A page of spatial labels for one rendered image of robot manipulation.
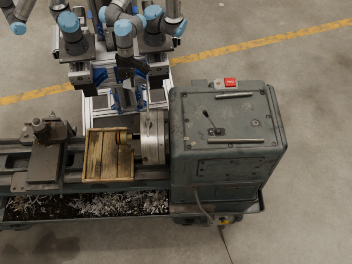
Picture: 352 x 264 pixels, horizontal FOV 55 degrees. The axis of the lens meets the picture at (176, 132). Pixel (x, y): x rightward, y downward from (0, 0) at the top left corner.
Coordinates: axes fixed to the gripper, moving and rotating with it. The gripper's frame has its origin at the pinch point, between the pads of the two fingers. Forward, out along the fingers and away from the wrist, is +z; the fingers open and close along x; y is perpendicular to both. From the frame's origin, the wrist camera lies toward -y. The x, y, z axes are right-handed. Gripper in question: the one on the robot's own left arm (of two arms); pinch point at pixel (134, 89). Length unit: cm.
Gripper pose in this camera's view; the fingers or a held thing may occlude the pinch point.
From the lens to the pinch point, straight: 173.4
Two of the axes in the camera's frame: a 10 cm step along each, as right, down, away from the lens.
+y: -10.0, 0.4, -0.3
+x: 0.5, 6.6, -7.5
